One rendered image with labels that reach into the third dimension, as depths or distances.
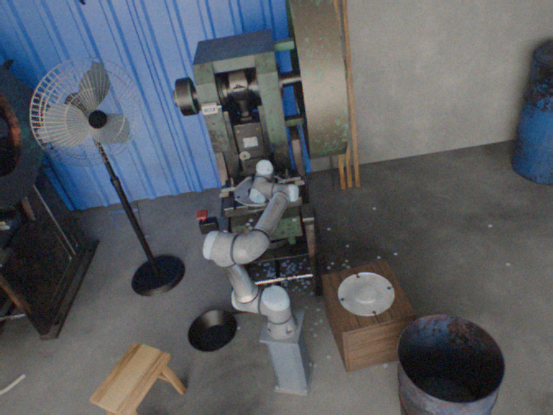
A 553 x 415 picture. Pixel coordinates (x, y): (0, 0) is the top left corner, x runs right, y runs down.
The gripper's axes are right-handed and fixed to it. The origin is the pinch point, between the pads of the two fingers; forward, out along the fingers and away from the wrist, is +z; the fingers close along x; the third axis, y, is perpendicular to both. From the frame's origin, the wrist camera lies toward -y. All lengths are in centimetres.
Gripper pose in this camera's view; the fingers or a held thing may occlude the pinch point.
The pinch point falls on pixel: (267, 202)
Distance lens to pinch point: 237.3
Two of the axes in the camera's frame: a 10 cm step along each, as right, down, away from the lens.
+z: 0.9, 4.5, 8.9
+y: 9.8, -1.8, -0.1
